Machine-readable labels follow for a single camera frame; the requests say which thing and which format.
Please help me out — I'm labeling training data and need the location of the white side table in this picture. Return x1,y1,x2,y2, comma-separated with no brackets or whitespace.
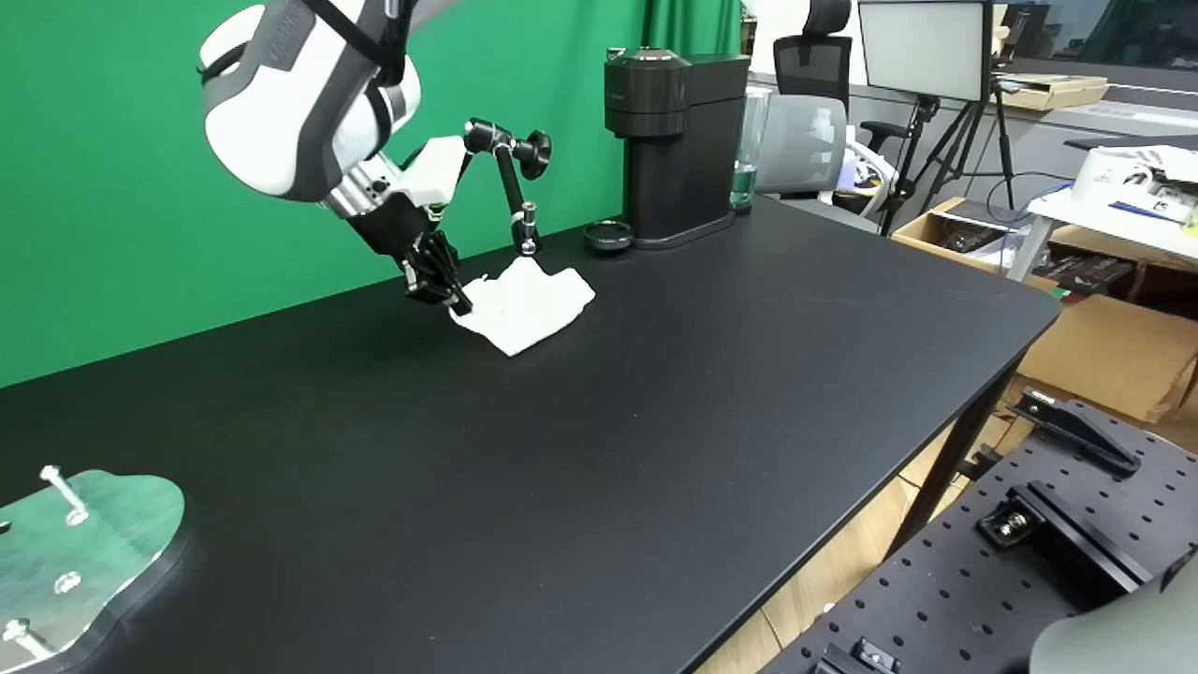
1027,138,1198,274

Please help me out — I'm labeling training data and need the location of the small black round cap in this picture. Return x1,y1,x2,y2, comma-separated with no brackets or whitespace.
583,216,637,259

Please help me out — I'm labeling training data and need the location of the black clamp with silver screws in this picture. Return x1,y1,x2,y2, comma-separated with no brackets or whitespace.
972,483,1158,596

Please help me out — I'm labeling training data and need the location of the black headrest office chair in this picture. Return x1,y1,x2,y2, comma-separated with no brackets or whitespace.
770,0,861,101

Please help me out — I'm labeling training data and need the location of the open cardboard box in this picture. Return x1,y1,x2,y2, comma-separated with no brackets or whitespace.
891,194,1042,280

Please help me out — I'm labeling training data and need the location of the black camera tripod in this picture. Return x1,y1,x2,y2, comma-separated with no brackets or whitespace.
876,89,1023,241

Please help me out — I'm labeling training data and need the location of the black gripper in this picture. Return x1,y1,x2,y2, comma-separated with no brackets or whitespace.
344,191,475,319

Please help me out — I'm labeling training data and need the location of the black perforated breadboard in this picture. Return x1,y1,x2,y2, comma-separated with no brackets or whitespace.
759,395,1198,674

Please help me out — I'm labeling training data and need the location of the black metal bar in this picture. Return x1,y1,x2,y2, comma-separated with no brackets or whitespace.
1014,387,1145,478

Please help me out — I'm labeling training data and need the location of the large closed cardboard box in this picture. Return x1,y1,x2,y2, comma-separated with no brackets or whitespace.
1014,291,1198,427

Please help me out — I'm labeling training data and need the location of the green backdrop curtain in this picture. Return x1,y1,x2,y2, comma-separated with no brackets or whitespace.
0,0,749,391

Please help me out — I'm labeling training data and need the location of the grey office chair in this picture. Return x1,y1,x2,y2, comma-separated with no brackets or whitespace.
745,89,852,202

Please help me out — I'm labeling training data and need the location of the black pedestal box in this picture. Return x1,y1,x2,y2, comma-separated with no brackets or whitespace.
604,45,751,246

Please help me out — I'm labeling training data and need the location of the white cloth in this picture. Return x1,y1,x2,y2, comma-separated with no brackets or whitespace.
445,255,598,360

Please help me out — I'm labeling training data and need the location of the clear plastic cylinder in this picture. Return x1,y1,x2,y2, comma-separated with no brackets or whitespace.
725,156,764,216

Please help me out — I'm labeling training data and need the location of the white board panel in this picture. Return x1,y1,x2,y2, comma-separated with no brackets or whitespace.
856,0,996,106

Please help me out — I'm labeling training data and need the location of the clear acrylic plate with pegs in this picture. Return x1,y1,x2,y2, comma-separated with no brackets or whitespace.
0,466,186,674

